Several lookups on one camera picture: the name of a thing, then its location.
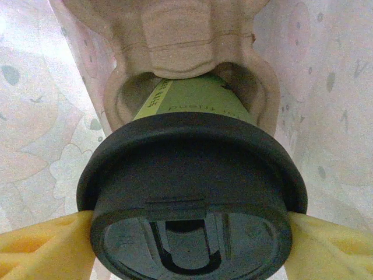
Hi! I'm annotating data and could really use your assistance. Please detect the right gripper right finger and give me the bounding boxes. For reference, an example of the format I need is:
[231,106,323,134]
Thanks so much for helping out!
[287,214,373,280]

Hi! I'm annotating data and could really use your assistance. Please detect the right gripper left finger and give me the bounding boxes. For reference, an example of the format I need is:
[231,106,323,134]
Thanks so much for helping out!
[0,210,98,280]

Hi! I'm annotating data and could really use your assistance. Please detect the black plastic cup lid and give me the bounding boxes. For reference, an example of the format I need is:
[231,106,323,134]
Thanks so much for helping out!
[75,111,309,280]

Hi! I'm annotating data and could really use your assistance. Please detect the green paper coffee cup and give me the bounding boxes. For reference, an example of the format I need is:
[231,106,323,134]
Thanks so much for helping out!
[131,72,259,129]

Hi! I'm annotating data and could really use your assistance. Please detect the brown cardboard cup carrier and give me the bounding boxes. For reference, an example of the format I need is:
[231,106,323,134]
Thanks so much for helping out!
[102,0,281,138]

